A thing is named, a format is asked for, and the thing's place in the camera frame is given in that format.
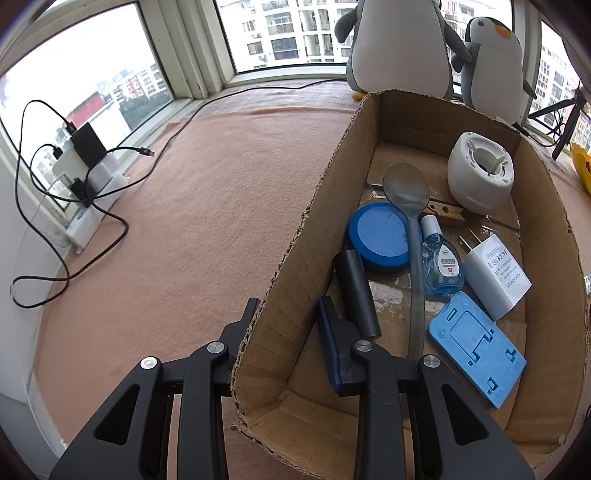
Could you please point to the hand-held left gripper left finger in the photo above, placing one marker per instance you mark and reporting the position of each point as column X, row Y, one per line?
column 240, row 332

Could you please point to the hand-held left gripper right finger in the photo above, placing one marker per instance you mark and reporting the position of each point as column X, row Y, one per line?
column 330, row 344

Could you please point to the brown cardboard box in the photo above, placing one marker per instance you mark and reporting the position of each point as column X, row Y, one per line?
column 286, row 323

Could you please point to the black cylinder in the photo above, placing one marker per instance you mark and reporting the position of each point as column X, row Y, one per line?
column 358, row 295

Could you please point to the blue round case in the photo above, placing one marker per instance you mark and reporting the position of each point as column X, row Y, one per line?
column 378, row 237

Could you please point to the clear blue eye drop bottle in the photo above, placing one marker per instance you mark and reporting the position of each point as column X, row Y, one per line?
column 443, row 272

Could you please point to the blue phone stand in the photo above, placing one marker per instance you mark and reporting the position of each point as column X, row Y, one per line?
column 475, row 350

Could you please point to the grey metal spoon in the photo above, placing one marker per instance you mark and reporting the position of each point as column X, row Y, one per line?
column 406, row 187

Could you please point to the wooden clothespin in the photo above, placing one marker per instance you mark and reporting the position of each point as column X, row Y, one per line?
column 450, row 213

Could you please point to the white charger adapter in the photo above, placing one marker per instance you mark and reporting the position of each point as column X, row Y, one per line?
column 498, row 277

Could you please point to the white plug-in heater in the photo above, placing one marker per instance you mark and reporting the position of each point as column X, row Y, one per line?
column 475, row 184

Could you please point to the pink towel mat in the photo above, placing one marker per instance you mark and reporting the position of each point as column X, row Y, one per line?
column 184, row 230

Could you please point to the white charger blocks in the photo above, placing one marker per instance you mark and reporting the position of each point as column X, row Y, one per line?
column 108, row 177

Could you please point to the white power strip with chargers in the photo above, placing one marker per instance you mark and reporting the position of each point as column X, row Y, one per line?
column 134, row 148

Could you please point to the white power bank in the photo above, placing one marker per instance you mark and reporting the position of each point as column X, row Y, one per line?
column 68, row 164

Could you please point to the black power adapter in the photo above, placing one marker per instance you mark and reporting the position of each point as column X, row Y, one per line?
column 88, row 144

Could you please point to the yellow leaf-shaped bowl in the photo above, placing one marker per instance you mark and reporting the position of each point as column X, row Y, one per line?
column 582, row 170

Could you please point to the large penguin plush toy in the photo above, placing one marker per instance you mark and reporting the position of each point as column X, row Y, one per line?
column 401, row 46

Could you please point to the small penguin plush toy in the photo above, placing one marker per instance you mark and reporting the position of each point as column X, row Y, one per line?
column 494, row 78

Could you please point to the black tripod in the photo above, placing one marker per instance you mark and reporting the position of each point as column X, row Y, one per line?
column 565, row 124

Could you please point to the white window frame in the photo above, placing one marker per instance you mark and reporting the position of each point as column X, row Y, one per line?
column 194, row 46

